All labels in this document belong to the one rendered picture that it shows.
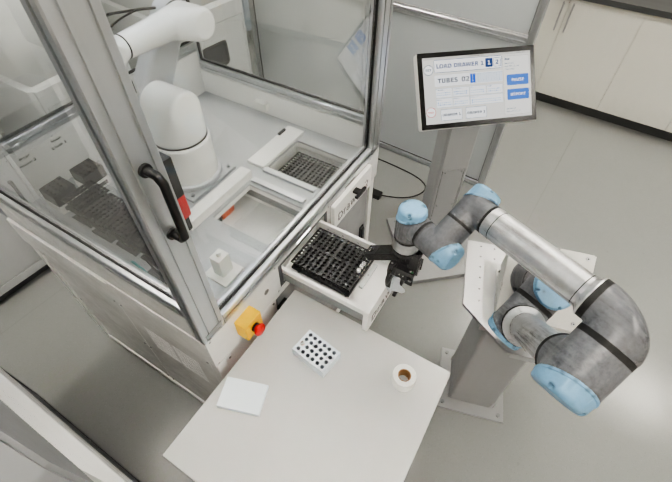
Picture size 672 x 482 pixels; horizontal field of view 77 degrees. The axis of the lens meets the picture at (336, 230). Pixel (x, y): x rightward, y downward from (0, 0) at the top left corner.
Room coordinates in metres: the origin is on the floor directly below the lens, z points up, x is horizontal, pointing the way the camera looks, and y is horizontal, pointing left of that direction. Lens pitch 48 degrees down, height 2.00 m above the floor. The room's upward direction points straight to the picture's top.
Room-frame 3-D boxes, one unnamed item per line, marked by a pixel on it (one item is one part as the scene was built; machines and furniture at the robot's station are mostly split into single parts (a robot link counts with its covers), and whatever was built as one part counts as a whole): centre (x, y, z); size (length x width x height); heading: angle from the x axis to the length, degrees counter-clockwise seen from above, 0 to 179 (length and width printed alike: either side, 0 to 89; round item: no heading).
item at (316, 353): (0.58, 0.06, 0.78); 0.12 x 0.08 x 0.04; 52
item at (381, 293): (0.76, -0.16, 0.87); 0.29 x 0.02 x 0.11; 149
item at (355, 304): (0.87, 0.02, 0.86); 0.40 x 0.26 x 0.06; 59
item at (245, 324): (0.63, 0.26, 0.88); 0.07 x 0.05 x 0.07; 149
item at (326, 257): (0.86, 0.01, 0.87); 0.22 x 0.18 x 0.06; 59
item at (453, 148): (1.65, -0.59, 0.51); 0.50 x 0.45 x 1.02; 10
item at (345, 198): (1.19, -0.06, 0.87); 0.29 x 0.02 x 0.11; 149
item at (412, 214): (0.74, -0.20, 1.20); 0.09 x 0.08 x 0.11; 36
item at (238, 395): (0.45, 0.27, 0.77); 0.13 x 0.09 x 0.02; 78
